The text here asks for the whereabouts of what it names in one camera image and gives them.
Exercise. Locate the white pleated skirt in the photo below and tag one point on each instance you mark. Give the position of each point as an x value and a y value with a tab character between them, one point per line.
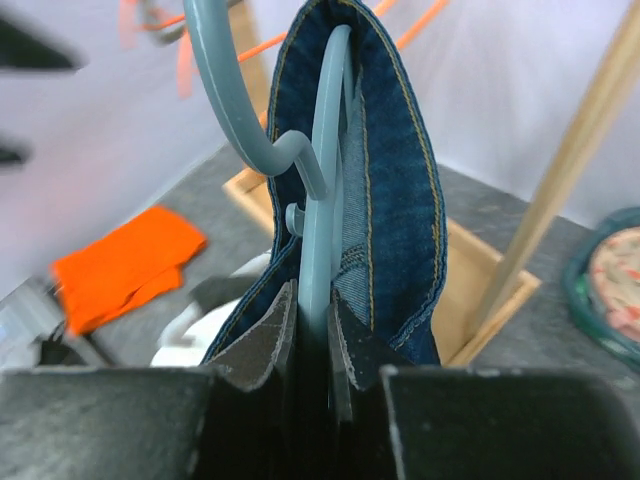
186	338

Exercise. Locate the orange hanger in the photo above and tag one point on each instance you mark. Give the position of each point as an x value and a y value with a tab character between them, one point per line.
136	17
382	7

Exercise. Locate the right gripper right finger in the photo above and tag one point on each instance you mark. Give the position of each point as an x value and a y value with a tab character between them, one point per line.
401	421

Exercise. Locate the dark blue denim skirt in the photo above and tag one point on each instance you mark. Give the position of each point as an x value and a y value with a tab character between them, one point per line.
394	241

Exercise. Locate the teal bin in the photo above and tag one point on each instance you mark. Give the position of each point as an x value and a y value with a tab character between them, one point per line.
588	316

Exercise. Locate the grey-blue hanger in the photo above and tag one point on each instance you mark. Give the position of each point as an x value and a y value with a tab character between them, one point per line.
316	157

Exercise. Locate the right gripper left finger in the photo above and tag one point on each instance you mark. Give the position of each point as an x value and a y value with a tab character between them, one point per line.
223	420

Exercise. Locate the orange cloth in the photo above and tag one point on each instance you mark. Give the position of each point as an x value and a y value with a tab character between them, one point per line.
126	269

